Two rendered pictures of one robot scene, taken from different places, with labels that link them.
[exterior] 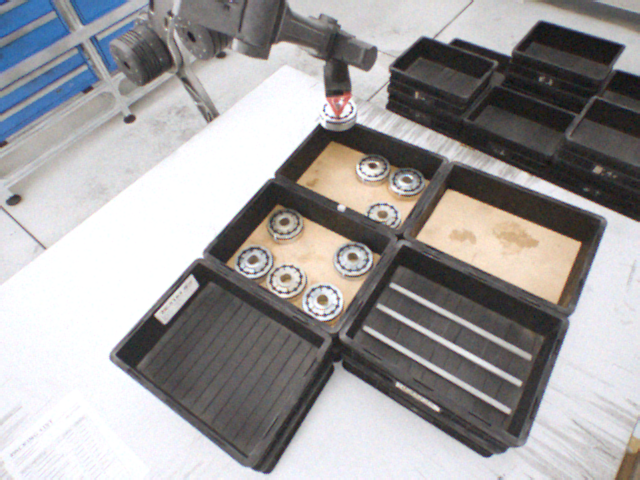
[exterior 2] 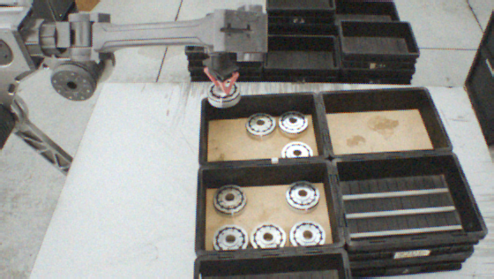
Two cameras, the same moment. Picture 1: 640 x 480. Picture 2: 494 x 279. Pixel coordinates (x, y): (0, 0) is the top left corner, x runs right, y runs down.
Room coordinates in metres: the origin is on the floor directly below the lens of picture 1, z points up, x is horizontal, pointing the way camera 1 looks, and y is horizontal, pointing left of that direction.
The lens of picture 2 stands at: (0.03, 0.52, 2.00)
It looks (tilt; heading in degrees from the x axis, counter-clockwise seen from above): 48 degrees down; 322
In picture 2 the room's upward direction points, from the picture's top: 4 degrees counter-clockwise
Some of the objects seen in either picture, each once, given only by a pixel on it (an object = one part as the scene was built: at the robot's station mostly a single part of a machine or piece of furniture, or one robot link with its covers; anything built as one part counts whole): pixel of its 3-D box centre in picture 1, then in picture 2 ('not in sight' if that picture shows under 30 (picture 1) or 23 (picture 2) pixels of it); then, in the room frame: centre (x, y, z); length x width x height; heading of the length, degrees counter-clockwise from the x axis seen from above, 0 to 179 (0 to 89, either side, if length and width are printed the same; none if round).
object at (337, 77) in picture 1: (336, 69); (220, 59); (0.92, -0.09, 1.15); 0.10 x 0.07 x 0.07; 178
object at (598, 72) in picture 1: (548, 90); (298, 26); (1.65, -1.22, 0.37); 0.40 x 0.30 x 0.45; 45
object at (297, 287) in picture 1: (286, 279); (267, 237); (0.50, 0.10, 0.86); 0.10 x 0.10 x 0.01
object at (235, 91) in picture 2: (338, 109); (223, 90); (0.91, -0.09, 1.03); 0.10 x 0.10 x 0.01
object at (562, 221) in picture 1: (496, 241); (379, 131); (0.54, -0.45, 0.87); 0.40 x 0.30 x 0.11; 51
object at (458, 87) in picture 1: (434, 105); (228, 67); (1.64, -0.65, 0.37); 0.40 x 0.30 x 0.45; 45
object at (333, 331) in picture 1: (299, 248); (266, 206); (0.56, 0.05, 0.92); 0.40 x 0.30 x 0.02; 51
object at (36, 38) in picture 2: not in sight; (44, 38); (0.95, 0.35, 1.45); 0.09 x 0.08 x 0.12; 135
